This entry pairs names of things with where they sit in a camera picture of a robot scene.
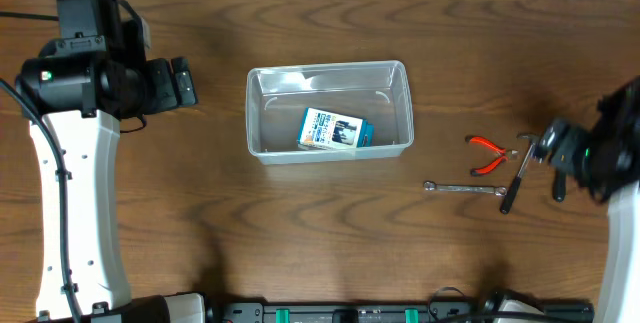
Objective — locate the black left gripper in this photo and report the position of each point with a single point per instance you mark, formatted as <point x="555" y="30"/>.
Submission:
<point x="183" y="81"/>

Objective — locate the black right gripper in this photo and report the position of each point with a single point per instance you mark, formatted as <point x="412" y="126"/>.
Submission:
<point x="562" y="153"/>

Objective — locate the silver combination wrench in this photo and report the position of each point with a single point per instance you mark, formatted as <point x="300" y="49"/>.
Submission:
<point x="499" y="191"/>

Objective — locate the teal white screw box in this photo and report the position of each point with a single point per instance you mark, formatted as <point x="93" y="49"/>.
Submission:
<point x="326" y="130"/>

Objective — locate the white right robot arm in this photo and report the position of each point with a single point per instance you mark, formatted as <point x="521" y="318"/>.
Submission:
<point x="604" y="160"/>

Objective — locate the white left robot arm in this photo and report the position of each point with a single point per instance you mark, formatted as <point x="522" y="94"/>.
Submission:
<point x="75" y="99"/>

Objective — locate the clear plastic container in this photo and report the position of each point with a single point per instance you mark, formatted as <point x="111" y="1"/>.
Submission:
<point x="277" y="97"/>

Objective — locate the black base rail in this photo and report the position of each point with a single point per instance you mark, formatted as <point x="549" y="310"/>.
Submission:
<point x="435" y="311"/>

